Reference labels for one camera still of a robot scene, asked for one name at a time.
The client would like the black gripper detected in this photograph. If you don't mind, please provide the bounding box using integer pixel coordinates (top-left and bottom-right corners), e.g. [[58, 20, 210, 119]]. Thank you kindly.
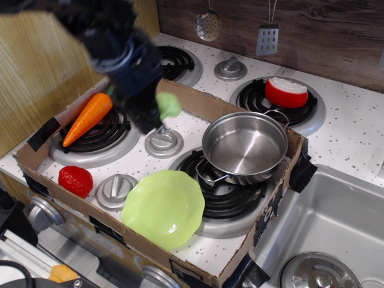
[[106, 45, 163, 134]]

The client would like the light green toy broccoli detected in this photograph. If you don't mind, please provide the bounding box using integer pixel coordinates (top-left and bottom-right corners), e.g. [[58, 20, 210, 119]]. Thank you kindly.
[[155, 92, 182, 121]]

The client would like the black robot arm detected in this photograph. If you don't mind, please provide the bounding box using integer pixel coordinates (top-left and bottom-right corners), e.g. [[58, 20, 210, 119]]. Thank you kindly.
[[1, 1, 163, 134]]

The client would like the silver metal pan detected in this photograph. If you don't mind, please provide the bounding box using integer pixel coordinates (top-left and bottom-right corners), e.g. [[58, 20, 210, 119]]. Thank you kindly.
[[196, 111, 288, 185]]

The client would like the grey middle stove knob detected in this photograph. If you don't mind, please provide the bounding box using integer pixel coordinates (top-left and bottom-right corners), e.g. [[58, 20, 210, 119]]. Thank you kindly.
[[145, 129, 184, 158]]

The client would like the grey stove knob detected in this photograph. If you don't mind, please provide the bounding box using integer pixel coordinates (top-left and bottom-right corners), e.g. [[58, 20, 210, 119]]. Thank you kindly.
[[145, 129, 184, 158], [214, 56, 248, 82], [95, 174, 138, 211]]

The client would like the front left stove burner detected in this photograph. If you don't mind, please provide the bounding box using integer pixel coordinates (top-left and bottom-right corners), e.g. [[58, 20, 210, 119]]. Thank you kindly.
[[49, 106, 141, 169]]

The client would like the stove burner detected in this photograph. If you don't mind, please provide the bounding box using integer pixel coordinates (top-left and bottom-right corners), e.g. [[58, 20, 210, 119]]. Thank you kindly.
[[158, 46, 203, 88], [49, 106, 141, 169], [229, 77, 326, 137], [170, 149, 273, 239]]

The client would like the orange toy carrot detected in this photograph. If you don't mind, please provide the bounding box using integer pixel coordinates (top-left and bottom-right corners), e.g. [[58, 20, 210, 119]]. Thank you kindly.
[[62, 92, 113, 147]]

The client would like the back left stove burner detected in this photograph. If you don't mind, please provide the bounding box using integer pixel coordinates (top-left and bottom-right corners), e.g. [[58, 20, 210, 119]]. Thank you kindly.
[[158, 46, 203, 88]]

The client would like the grey front stove knob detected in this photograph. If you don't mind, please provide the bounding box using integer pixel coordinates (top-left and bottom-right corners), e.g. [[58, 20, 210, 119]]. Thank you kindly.
[[95, 174, 138, 211]]

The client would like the light green plastic plate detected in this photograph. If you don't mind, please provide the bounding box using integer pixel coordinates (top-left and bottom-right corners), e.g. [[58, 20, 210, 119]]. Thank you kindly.
[[121, 170, 205, 251]]

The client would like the red toy strawberry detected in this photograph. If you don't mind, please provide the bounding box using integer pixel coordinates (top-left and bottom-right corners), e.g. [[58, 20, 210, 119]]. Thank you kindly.
[[58, 166, 94, 199]]

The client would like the grey back stove knob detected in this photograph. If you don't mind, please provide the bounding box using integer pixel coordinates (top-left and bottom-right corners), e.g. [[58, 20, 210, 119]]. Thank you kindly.
[[214, 56, 248, 82]]

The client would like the back right stove burner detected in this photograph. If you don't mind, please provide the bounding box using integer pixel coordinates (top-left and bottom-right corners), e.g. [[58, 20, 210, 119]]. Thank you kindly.
[[229, 77, 326, 137]]

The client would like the grey hanging slotted spoon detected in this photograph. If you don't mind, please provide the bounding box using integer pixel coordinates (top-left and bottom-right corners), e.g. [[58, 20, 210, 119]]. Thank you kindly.
[[194, 1, 222, 42]]

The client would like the front right stove burner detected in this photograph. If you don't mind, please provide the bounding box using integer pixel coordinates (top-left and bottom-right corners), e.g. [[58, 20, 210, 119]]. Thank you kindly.
[[170, 149, 273, 239]]

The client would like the red and white toy cheese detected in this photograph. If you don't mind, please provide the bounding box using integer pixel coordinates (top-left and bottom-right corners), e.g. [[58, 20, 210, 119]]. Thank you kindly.
[[265, 77, 308, 109]]

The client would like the grey hanging spatula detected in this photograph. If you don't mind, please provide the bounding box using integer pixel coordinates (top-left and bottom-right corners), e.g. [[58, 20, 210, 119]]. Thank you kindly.
[[256, 1, 279, 57]]

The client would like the silver oven knob left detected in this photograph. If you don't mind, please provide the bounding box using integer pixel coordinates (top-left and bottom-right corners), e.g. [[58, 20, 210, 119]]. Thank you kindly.
[[28, 196, 65, 232]]

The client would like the silver oven knob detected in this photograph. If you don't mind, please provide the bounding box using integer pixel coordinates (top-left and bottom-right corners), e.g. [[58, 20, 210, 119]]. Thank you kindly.
[[139, 265, 180, 288], [28, 196, 65, 232]]

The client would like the silver oven knob right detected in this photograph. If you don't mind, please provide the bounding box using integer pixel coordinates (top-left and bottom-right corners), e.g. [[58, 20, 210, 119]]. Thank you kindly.
[[139, 265, 180, 288]]

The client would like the silver metal sink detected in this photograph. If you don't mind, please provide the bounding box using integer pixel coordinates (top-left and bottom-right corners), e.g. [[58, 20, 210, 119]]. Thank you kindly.
[[254, 166, 383, 287]]

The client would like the silver sink drain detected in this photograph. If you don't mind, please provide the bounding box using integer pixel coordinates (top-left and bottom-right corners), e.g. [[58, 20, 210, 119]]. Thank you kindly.
[[278, 251, 362, 288]]

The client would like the black cable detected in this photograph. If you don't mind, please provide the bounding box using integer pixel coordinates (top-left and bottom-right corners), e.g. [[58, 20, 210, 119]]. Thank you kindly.
[[0, 260, 37, 288]]

